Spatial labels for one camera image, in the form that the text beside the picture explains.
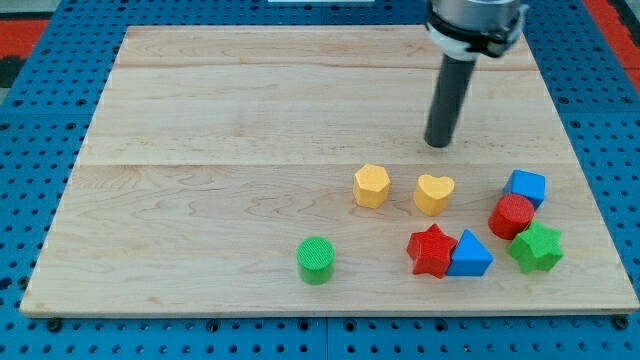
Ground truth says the green cylinder block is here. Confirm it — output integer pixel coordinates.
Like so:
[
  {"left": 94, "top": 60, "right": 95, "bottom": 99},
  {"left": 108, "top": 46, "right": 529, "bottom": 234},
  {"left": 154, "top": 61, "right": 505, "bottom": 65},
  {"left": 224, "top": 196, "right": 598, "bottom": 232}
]
[{"left": 296, "top": 236, "right": 335, "bottom": 285}]

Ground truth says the blue cube block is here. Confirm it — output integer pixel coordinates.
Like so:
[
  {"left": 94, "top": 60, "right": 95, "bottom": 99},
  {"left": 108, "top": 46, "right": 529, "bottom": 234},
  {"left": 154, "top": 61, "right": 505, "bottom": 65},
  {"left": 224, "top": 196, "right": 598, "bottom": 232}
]
[{"left": 502, "top": 169, "right": 547, "bottom": 210}]

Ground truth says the red star block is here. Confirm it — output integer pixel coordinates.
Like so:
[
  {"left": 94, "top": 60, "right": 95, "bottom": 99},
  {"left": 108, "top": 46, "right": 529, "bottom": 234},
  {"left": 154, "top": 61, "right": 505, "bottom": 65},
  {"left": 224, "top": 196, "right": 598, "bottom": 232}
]
[{"left": 406, "top": 223, "right": 458, "bottom": 279}]

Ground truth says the yellow hexagon block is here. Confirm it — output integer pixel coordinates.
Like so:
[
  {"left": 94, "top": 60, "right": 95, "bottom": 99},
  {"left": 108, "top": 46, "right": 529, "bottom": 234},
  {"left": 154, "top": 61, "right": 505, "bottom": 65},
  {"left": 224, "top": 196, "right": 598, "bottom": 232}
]
[{"left": 353, "top": 164, "right": 391, "bottom": 209}]

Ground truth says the red cylinder block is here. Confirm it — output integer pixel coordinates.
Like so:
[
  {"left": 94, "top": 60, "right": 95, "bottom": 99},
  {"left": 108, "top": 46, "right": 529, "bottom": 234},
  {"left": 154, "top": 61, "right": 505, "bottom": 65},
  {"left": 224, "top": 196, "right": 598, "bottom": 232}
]
[{"left": 488, "top": 193, "right": 535, "bottom": 240}]

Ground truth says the blue triangle block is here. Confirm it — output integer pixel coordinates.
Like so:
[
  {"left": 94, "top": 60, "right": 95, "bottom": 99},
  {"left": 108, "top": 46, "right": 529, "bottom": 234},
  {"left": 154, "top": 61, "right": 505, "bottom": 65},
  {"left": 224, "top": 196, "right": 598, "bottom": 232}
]
[{"left": 446, "top": 229, "right": 494, "bottom": 277}]

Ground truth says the green star block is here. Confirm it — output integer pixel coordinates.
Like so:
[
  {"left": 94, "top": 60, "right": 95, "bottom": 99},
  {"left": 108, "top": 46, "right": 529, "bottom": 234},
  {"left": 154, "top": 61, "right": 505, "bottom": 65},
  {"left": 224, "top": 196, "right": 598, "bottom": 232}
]
[{"left": 507, "top": 220, "right": 564, "bottom": 273}]

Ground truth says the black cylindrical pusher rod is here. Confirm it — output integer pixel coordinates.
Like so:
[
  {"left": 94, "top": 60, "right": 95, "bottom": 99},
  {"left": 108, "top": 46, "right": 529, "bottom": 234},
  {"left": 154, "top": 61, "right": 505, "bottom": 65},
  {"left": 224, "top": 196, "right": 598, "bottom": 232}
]
[{"left": 424, "top": 55, "right": 476, "bottom": 148}]

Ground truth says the yellow heart block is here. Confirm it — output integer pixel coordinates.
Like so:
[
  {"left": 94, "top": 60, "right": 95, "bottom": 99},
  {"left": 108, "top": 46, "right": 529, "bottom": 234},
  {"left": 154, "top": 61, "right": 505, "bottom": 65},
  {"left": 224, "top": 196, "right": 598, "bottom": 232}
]
[{"left": 413, "top": 174, "right": 455, "bottom": 216}]

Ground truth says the wooden board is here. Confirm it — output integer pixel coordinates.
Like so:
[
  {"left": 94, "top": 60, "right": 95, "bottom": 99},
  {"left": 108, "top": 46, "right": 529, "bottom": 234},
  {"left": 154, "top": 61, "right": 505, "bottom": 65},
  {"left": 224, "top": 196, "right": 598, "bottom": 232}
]
[{"left": 20, "top": 25, "right": 639, "bottom": 318}]

